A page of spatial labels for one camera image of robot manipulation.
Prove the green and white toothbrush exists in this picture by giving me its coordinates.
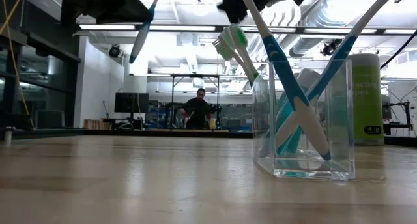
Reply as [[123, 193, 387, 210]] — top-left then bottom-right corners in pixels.
[[212, 27, 258, 87], [229, 23, 260, 80]]

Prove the blue and white toothbrush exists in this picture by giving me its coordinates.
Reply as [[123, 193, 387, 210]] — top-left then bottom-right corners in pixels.
[[224, 0, 332, 162], [129, 0, 165, 64], [259, 0, 417, 158]]

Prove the clear acrylic three-compartment organizer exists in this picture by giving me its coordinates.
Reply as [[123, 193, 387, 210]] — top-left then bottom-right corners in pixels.
[[252, 59, 356, 181]]

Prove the black round ceiling spotlight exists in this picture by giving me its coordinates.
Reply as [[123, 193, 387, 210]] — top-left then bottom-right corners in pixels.
[[108, 44, 124, 59]]

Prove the black computer monitor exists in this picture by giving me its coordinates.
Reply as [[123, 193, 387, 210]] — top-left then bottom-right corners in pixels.
[[114, 92, 150, 113]]

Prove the person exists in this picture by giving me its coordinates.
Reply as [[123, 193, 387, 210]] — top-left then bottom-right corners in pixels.
[[181, 87, 213, 130]]

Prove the wooden crate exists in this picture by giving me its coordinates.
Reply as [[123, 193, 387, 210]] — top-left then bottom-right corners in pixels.
[[83, 119, 113, 130]]

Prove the green disinfecting wipes canister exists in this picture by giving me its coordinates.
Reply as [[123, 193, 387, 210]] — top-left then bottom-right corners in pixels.
[[345, 53, 386, 146]]

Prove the white ring ceiling lamp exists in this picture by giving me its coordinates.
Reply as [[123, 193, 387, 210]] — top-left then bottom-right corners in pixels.
[[191, 0, 210, 17]]

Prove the black ceiling mounted camera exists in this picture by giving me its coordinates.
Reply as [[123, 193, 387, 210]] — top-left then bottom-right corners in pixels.
[[320, 38, 343, 57]]

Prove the yellow cable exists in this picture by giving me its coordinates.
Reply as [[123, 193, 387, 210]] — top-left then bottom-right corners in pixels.
[[0, 0, 35, 129]]

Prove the black table edge rail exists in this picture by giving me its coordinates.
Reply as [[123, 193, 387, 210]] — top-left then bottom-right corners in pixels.
[[12, 128, 254, 139]]

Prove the black cable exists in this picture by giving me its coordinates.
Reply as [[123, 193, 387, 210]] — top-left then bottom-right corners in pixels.
[[380, 30, 417, 70]]

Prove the white cylindrical post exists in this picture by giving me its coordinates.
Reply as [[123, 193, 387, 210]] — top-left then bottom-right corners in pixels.
[[3, 126, 16, 147]]

